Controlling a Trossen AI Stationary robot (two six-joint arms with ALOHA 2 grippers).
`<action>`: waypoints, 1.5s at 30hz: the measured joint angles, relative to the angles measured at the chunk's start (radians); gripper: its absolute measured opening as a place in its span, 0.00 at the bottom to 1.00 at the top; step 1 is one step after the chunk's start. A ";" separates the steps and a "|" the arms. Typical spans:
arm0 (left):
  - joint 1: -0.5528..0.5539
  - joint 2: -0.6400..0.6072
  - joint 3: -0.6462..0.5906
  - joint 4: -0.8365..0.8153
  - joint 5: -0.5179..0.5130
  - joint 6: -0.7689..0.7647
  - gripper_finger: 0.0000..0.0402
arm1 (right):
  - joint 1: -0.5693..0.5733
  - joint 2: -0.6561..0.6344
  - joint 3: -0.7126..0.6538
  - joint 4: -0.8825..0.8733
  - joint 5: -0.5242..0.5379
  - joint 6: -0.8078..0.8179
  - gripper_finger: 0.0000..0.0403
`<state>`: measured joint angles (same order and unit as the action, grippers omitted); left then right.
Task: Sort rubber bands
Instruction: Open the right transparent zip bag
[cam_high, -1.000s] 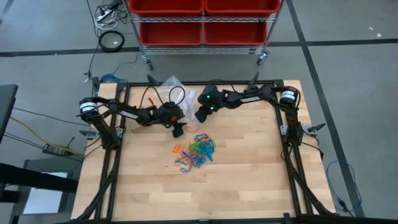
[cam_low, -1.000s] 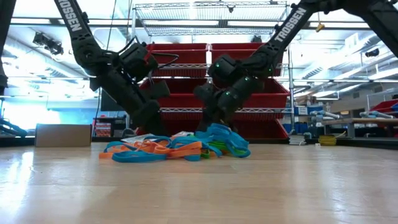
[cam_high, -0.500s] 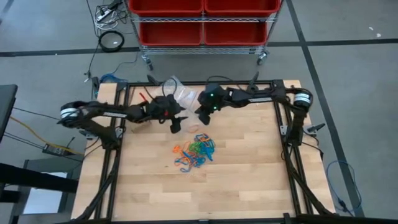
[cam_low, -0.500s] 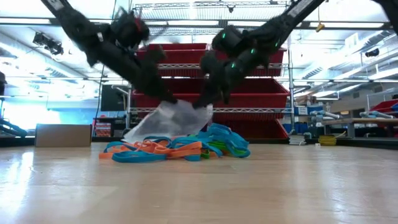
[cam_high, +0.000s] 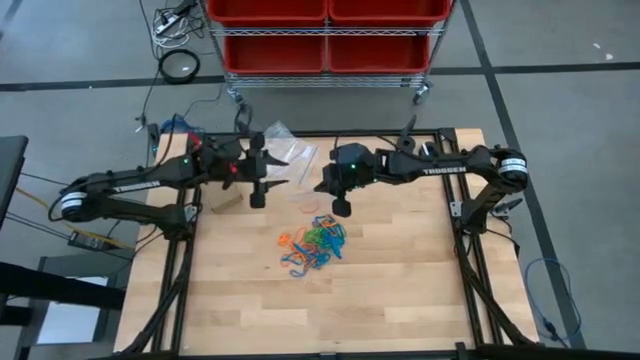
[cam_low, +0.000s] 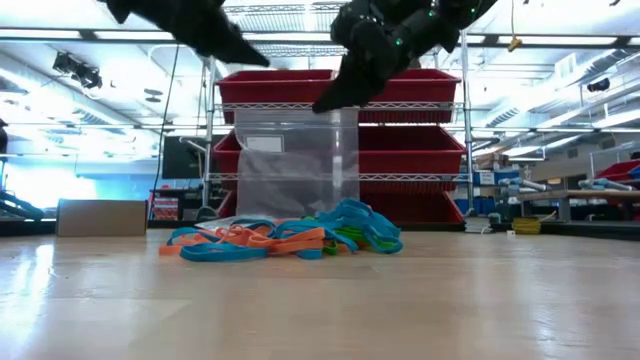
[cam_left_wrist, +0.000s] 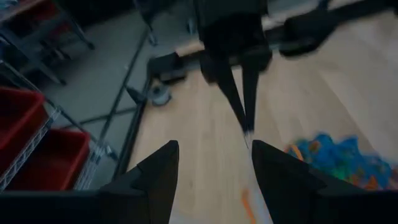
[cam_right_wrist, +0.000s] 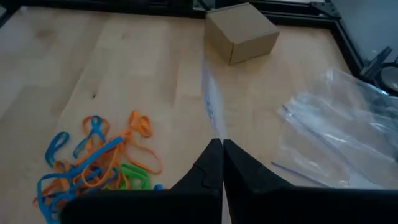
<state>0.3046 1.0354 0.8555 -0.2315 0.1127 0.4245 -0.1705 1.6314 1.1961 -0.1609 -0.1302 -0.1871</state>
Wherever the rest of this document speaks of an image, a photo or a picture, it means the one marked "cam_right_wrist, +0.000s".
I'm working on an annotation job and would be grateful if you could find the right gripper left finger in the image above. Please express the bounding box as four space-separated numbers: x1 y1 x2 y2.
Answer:
62 138 224 224

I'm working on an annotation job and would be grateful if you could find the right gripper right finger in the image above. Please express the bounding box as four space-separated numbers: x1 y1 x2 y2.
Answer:
223 139 398 224

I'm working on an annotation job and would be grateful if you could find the green rubber band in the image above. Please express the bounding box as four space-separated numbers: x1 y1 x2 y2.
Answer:
119 163 152 190

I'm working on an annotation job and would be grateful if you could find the blue rubber band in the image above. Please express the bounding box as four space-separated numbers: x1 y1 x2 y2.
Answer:
44 131 70 168
72 115 107 159
36 136 124 224

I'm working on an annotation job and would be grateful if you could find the small cardboard box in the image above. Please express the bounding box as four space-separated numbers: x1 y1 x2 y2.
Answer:
203 2 280 66

